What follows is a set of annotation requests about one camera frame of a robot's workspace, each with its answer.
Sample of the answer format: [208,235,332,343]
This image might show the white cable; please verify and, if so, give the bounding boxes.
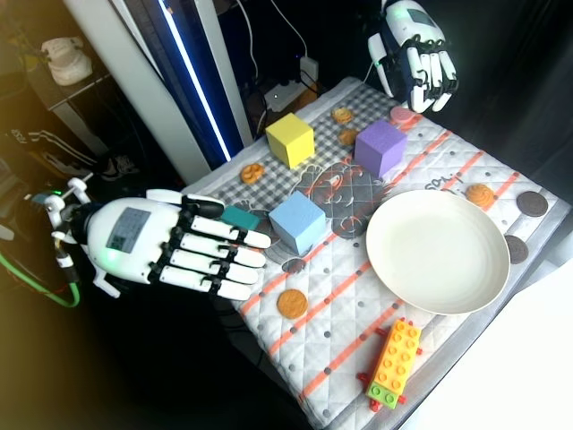
[235,0,311,59]

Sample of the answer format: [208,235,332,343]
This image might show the teal block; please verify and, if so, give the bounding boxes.
[219,205,261,233]

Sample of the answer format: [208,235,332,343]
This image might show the yellow foam cube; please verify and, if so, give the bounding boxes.
[264,112,316,169]

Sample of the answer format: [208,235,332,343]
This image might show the swirl butter cookie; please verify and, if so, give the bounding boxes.
[465,183,496,210]

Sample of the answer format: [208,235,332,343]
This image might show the pink macaron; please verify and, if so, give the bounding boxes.
[388,106,415,128]

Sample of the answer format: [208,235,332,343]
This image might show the blue light strip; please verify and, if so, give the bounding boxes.
[156,0,234,162]

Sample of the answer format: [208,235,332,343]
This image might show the black and white bag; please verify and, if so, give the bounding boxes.
[0,127,98,180]

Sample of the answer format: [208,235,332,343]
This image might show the pretzel-shaped cookie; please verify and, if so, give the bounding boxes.
[240,163,265,185]

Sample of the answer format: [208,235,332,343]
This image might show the metal shelf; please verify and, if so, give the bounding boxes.
[26,44,113,153]

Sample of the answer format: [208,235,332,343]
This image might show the dark chocolate sandwich cookie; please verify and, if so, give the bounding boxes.
[503,235,530,265]
[516,191,549,218]

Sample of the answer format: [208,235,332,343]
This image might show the purple foam cube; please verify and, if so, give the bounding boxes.
[354,118,408,179]

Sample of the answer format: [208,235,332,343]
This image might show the orange toy brick vehicle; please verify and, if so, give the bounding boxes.
[356,318,424,411]

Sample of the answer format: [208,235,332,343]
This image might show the white shoes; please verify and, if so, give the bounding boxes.
[41,37,94,86]

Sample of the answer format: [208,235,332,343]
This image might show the white power strip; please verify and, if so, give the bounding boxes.
[263,82,310,113]

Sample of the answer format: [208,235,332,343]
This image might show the black and white sneaker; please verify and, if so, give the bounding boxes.
[100,154,140,181]

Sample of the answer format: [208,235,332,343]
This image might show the white plug adapter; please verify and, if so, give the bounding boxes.
[298,56,320,84]

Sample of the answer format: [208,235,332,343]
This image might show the white column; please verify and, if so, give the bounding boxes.
[62,0,211,185]

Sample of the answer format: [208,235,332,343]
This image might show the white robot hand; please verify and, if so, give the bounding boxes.
[366,0,460,114]
[82,188,272,302]

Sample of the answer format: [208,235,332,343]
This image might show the round flat biscuit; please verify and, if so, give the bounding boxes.
[276,288,309,320]

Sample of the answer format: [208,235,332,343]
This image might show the green cable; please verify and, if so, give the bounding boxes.
[0,250,81,309]

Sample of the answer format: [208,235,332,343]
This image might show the white round plate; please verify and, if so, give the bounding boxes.
[365,189,511,317]

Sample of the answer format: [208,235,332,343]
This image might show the blue foam cube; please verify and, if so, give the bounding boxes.
[268,190,327,257]

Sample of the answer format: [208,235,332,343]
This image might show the grey quilt with bear print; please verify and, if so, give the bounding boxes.
[181,75,560,430]

